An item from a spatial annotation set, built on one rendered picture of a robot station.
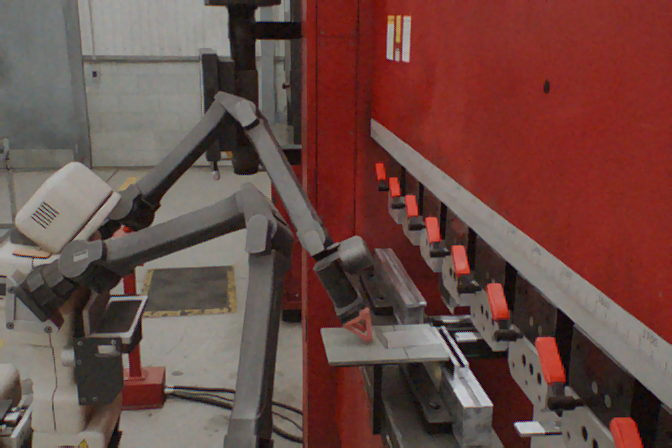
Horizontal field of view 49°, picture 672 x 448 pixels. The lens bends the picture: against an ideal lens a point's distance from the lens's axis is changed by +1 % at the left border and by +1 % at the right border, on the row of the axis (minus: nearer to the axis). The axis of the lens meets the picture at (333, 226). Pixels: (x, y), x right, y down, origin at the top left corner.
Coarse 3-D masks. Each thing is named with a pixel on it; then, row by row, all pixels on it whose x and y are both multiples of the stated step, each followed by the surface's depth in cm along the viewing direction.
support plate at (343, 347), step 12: (324, 336) 171; (336, 336) 171; (348, 336) 171; (372, 336) 171; (336, 348) 164; (348, 348) 164; (360, 348) 164; (372, 348) 165; (384, 348) 165; (408, 348) 165; (420, 348) 165; (432, 348) 165; (336, 360) 159; (348, 360) 159; (360, 360) 159; (372, 360) 159; (384, 360) 159; (396, 360) 160; (408, 360) 160; (420, 360) 160; (432, 360) 161; (444, 360) 161
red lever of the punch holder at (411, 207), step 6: (408, 198) 170; (414, 198) 171; (408, 204) 170; (414, 204) 170; (408, 210) 169; (414, 210) 169; (408, 216) 168; (414, 216) 168; (414, 222) 167; (408, 228) 167; (414, 228) 166; (420, 228) 166
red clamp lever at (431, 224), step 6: (426, 222) 152; (432, 222) 151; (426, 228) 151; (432, 228) 150; (438, 228) 151; (432, 234) 149; (438, 234) 150; (432, 240) 149; (438, 240) 149; (438, 246) 148; (432, 252) 147; (438, 252) 147; (444, 252) 147; (450, 252) 148; (432, 258) 148
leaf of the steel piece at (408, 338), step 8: (376, 328) 171; (384, 336) 165; (392, 336) 170; (400, 336) 170; (408, 336) 170; (416, 336) 171; (384, 344) 165; (392, 344) 166; (400, 344) 166; (408, 344) 166; (416, 344) 166; (424, 344) 166
